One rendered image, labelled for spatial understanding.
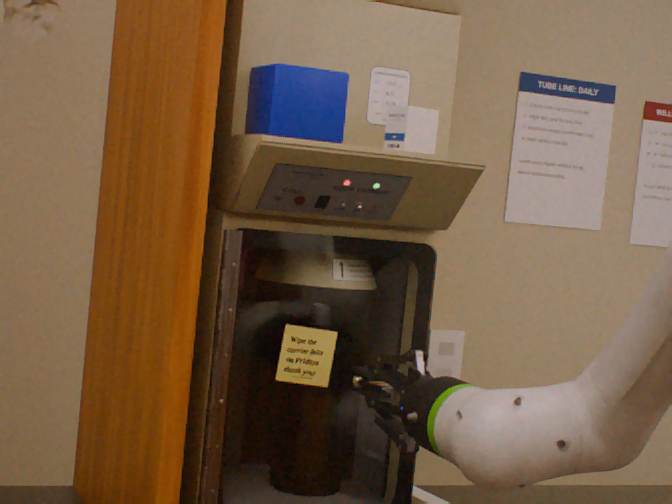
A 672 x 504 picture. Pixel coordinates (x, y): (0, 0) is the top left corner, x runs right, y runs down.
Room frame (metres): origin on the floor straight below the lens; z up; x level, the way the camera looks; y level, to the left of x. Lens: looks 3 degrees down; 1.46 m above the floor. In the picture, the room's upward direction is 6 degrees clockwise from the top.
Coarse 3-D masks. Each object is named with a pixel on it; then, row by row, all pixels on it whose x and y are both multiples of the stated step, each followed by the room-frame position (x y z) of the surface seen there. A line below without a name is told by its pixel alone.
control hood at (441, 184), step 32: (256, 160) 1.56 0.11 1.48; (288, 160) 1.57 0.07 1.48; (320, 160) 1.58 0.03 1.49; (352, 160) 1.59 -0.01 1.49; (384, 160) 1.61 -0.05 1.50; (416, 160) 1.62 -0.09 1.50; (448, 160) 1.64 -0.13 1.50; (480, 160) 1.66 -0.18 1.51; (256, 192) 1.60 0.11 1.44; (416, 192) 1.67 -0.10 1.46; (448, 192) 1.68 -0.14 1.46; (384, 224) 1.71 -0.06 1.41; (416, 224) 1.72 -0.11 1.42; (448, 224) 1.73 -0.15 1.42
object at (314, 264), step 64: (256, 256) 1.65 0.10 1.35; (320, 256) 1.68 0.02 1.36; (384, 256) 1.72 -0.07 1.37; (256, 320) 1.65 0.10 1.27; (320, 320) 1.69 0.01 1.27; (384, 320) 1.72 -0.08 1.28; (256, 384) 1.66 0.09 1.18; (256, 448) 1.66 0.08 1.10; (320, 448) 1.69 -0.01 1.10; (384, 448) 1.73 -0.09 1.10
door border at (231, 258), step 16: (240, 240) 1.64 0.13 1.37; (224, 256) 1.63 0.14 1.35; (240, 256) 1.64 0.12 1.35; (224, 288) 1.63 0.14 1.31; (224, 304) 1.63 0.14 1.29; (224, 320) 1.64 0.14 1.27; (224, 336) 1.64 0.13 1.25; (224, 352) 1.64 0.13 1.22; (224, 368) 1.64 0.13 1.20; (224, 384) 1.64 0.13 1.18; (224, 400) 1.64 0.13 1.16; (208, 416) 1.63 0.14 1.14; (224, 416) 1.64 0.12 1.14; (208, 448) 1.63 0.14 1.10; (208, 464) 1.63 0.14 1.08; (208, 480) 1.63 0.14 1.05; (208, 496) 1.64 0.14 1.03
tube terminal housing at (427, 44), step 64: (256, 0) 1.65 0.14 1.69; (320, 0) 1.68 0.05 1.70; (256, 64) 1.65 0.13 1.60; (320, 64) 1.69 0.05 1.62; (384, 64) 1.72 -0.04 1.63; (448, 64) 1.76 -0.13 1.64; (384, 128) 1.73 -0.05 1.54; (448, 128) 1.77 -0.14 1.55; (192, 384) 1.70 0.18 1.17; (192, 448) 1.68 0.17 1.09
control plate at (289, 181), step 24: (288, 168) 1.58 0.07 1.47; (312, 168) 1.59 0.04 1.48; (264, 192) 1.60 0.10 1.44; (288, 192) 1.61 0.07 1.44; (312, 192) 1.62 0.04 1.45; (336, 192) 1.63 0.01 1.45; (360, 192) 1.64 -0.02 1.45; (384, 192) 1.65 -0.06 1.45; (360, 216) 1.68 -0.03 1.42; (384, 216) 1.69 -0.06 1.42
